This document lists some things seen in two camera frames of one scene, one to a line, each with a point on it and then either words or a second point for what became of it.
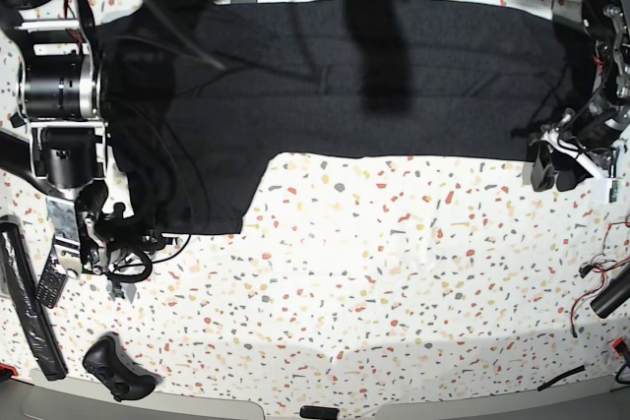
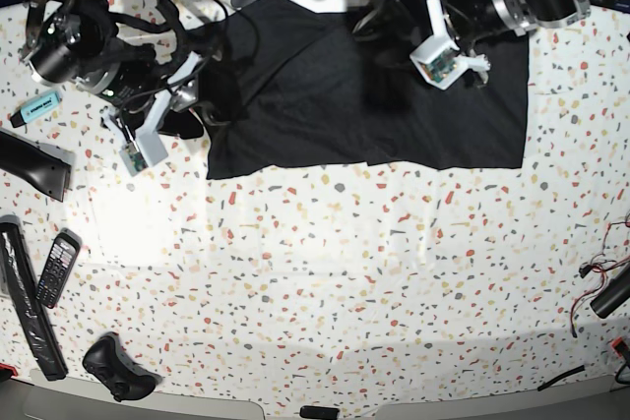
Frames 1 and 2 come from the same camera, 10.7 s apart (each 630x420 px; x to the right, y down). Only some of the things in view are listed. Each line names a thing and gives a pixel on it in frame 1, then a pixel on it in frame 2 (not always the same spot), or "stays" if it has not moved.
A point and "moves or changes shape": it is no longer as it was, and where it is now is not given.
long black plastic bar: [18, 271] stays
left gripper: [111, 240] to [145, 148]
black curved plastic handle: [16, 156] stays
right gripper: [564, 152] to [439, 59]
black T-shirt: [206, 89] moves or changes shape
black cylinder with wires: [614, 295] stays
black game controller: [107, 361] stays
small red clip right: [620, 346] stays
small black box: [308, 411] stays
